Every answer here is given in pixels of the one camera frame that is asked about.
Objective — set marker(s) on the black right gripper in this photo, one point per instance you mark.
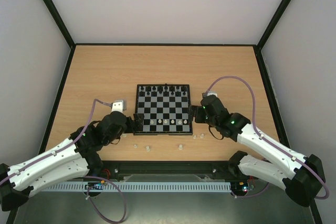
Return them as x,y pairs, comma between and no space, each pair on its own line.
199,114

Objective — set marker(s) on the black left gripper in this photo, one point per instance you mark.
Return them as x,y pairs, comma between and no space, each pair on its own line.
139,125

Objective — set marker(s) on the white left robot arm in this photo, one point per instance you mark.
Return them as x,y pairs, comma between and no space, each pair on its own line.
76,156

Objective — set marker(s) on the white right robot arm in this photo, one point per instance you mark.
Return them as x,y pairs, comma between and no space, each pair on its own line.
300,176

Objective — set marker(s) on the black and grey chessboard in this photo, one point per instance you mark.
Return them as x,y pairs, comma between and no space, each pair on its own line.
165,102

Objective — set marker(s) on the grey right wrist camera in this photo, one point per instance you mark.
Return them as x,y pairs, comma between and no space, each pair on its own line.
209,93

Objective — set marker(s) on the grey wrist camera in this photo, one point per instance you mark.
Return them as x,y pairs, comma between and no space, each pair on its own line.
119,106
209,93

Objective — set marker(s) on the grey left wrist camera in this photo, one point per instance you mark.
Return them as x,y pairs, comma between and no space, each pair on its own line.
119,106

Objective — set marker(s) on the black front aluminium rail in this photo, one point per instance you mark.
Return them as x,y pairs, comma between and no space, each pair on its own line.
213,169

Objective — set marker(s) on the light blue cable duct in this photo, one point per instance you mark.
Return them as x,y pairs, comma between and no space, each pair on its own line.
143,187

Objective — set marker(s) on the black left frame post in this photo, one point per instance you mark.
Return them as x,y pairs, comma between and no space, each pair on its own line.
59,22

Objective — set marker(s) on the black frame post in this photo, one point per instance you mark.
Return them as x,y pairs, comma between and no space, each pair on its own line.
273,23
59,22

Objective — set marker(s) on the black right frame post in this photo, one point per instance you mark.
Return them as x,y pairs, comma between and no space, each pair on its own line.
273,23

